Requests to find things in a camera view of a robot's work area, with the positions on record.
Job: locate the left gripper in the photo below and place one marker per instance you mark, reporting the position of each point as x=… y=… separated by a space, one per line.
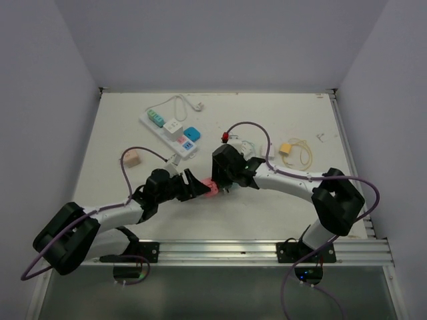
x=193 y=188

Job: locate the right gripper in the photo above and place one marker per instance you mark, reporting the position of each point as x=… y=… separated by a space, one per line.
x=218 y=173

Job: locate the pink cube socket adapter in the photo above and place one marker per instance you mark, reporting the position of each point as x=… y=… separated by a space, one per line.
x=213 y=187

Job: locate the white round travel adapter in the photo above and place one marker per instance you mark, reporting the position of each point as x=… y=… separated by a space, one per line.
x=248 y=149

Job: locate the yellow charger plug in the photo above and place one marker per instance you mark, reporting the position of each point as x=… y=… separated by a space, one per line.
x=285 y=149

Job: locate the beige cube socket adapter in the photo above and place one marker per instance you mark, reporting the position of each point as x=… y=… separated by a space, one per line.
x=130 y=158

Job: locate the dark green charger plug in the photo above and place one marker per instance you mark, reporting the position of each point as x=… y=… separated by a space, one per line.
x=232 y=187

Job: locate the white rectangular charger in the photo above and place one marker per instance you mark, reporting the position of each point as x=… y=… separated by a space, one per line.
x=267 y=151

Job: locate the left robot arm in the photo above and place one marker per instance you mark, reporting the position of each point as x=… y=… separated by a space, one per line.
x=66 y=240

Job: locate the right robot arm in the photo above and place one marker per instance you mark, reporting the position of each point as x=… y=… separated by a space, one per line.
x=336 y=201

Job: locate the blue charger plug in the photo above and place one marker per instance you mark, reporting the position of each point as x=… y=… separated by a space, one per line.
x=192 y=134

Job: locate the white cube socket adapter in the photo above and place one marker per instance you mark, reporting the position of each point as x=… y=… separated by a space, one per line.
x=173 y=129

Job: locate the teal charger plug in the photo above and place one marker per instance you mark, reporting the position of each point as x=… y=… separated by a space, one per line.
x=159 y=121

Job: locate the white power strip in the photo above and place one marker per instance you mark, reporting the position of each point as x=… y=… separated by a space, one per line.
x=183 y=146

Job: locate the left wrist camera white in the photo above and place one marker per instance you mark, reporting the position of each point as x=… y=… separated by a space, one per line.
x=171 y=165

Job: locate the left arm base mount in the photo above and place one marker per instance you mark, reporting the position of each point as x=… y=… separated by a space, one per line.
x=146 y=249

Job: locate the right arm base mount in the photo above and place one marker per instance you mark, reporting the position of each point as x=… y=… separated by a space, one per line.
x=291 y=250

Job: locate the aluminium rail frame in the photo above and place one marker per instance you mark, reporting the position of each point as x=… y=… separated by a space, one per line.
x=351 y=251

